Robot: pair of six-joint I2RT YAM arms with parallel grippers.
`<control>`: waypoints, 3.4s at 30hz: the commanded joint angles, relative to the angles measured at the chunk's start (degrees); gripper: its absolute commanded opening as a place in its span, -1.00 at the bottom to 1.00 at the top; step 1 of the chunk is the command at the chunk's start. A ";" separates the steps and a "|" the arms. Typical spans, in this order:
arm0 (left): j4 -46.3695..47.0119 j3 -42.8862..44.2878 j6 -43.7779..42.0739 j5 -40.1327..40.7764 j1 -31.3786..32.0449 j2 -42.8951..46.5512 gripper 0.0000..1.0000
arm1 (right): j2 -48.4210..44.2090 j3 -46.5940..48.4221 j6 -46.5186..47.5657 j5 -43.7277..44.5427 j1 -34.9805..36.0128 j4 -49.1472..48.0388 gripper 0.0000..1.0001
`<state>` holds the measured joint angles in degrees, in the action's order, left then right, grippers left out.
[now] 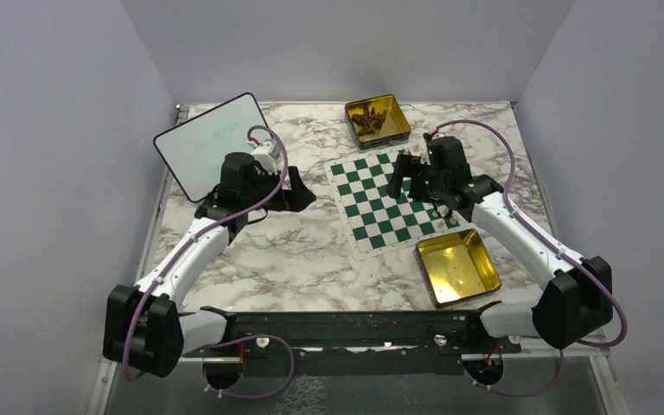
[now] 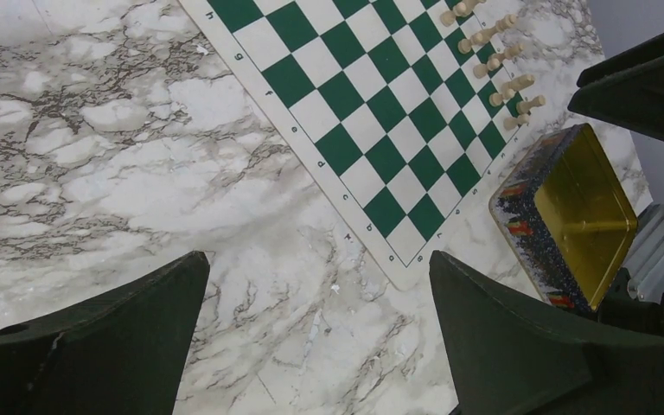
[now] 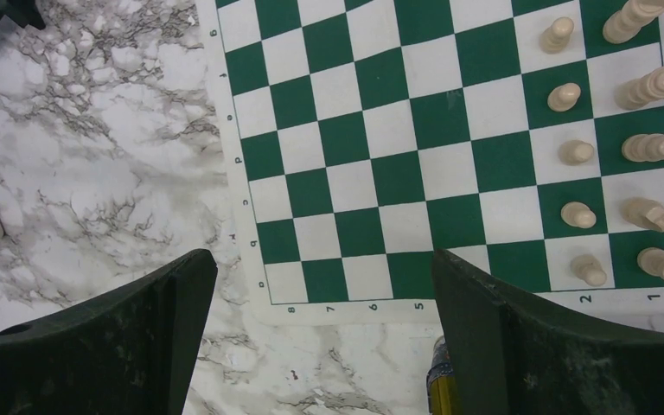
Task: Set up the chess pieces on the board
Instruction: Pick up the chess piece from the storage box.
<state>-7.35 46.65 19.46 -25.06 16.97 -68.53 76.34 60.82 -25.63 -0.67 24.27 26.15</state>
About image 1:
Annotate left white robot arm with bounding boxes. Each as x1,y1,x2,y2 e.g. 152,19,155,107
103,152,316,377

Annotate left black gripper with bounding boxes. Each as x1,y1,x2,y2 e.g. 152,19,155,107
243,163,316,213

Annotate empty gold tin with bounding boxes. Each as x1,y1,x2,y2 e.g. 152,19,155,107
413,229,501,309

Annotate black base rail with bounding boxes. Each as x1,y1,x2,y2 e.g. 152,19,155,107
186,310,521,377

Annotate white chess pieces group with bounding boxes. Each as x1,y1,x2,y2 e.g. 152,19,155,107
431,207,459,227

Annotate green white chess board mat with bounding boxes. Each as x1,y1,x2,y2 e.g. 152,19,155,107
322,144,463,262

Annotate dark pieces in tin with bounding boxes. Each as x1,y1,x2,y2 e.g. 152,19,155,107
350,106,387,136

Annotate tin with dark pieces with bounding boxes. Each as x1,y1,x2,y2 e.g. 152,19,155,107
344,94,412,152

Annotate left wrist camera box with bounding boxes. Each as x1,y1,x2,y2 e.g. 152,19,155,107
252,140,281,175

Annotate small whiteboard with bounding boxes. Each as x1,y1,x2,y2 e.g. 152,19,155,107
153,92,267,202

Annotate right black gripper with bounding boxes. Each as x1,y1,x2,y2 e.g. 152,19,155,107
385,153,448,204

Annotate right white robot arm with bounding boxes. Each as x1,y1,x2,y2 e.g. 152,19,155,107
386,137,614,352

